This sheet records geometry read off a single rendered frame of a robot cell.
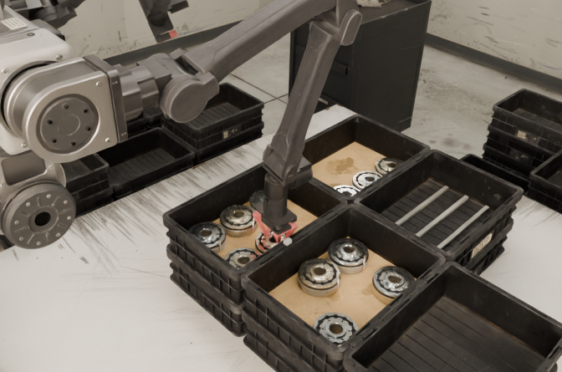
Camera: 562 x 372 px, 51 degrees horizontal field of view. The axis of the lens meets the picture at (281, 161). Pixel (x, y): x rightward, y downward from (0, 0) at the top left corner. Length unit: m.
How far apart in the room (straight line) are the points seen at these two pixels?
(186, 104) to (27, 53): 0.25
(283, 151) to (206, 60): 0.39
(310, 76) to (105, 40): 3.40
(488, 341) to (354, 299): 0.31
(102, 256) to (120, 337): 0.31
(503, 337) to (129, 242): 1.06
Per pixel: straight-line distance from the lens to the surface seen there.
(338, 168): 1.87
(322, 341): 1.22
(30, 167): 1.23
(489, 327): 1.47
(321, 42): 1.19
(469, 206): 1.80
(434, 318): 1.45
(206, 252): 1.41
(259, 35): 1.04
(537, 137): 2.89
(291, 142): 1.30
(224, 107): 2.92
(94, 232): 1.87
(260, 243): 1.53
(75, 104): 0.87
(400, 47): 3.19
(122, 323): 1.59
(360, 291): 1.47
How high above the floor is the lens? 1.87
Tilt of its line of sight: 33 degrees down
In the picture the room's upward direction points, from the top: 2 degrees clockwise
